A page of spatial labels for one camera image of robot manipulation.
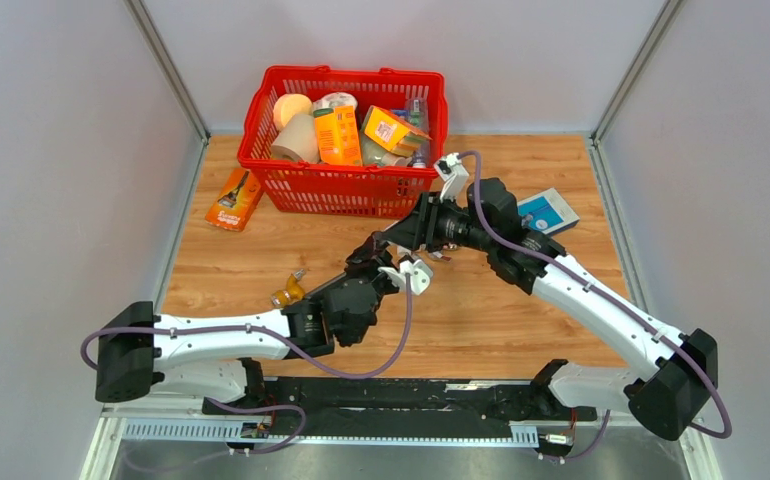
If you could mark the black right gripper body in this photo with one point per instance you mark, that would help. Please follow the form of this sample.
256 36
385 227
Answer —
444 223

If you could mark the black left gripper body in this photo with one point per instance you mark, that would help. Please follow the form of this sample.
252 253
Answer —
367 268

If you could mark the white plastic pipe fitting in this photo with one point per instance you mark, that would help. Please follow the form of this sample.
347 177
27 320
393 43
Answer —
404 253

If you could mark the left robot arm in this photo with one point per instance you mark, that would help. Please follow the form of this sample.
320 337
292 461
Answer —
140 351

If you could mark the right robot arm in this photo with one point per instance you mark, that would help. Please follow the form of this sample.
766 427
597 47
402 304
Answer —
670 380

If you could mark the brass yellow faucet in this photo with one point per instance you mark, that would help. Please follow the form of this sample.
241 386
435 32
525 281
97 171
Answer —
292 291

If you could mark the orange yellow tilted box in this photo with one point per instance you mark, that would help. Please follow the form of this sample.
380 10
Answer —
393 133

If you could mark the red plastic shopping basket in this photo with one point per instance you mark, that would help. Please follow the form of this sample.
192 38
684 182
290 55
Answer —
385 185

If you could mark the blue white razor box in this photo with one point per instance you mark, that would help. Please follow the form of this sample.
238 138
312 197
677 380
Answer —
547 212

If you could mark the clear plastic bottle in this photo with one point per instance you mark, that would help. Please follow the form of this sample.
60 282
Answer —
417 115

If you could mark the orange tall box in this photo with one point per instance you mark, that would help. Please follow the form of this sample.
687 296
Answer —
338 136

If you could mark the beige paper roll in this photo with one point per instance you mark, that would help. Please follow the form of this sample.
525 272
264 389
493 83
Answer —
297 141

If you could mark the orange razor box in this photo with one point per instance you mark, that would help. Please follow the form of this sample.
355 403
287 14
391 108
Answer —
237 201

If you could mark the white tape roll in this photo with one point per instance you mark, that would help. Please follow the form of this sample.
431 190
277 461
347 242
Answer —
334 100

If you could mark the orange round sponge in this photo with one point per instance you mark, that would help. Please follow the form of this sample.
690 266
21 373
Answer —
289 105

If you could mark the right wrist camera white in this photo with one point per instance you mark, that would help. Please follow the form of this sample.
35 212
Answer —
454 175

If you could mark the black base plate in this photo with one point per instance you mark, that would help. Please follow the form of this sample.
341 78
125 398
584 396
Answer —
383 406

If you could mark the white slotted cable duct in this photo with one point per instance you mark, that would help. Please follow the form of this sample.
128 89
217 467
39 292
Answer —
231 431

